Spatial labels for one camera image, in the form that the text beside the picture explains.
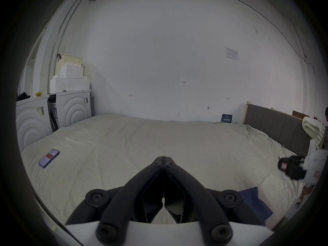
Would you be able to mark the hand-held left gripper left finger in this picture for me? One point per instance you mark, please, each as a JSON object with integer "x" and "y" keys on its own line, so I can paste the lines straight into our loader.
{"x": 133, "y": 186}

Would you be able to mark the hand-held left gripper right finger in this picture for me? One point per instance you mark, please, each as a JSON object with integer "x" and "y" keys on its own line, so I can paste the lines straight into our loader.
{"x": 194, "y": 186}

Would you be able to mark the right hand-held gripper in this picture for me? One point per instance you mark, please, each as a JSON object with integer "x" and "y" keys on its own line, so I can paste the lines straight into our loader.
{"x": 314, "y": 163}

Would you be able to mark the grey padded headboard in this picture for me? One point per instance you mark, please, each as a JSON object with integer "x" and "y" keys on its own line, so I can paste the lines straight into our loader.
{"x": 276, "y": 124}

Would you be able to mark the white folded towel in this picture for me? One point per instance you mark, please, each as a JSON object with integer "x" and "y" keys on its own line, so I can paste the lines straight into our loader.
{"x": 314, "y": 128}

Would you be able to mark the dark blue shirt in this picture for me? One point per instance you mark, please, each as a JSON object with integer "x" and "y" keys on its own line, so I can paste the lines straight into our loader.
{"x": 252, "y": 204}

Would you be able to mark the bed with beige sheet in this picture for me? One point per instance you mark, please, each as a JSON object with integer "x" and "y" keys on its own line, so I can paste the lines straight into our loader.
{"x": 153, "y": 137}

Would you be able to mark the brown carton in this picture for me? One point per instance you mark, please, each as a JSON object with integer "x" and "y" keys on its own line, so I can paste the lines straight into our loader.
{"x": 300, "y": 114}

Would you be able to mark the dark blue card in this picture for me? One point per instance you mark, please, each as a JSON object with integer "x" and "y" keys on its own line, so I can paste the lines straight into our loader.
{"x": 226, "y": 118}

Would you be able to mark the smartphone with red screen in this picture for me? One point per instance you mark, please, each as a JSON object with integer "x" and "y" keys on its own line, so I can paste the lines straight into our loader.
{"x": 48, "y": 158}

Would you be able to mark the white paper sheet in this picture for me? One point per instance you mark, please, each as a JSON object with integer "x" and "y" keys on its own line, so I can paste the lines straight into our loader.
{"x": 232, "y": 53}

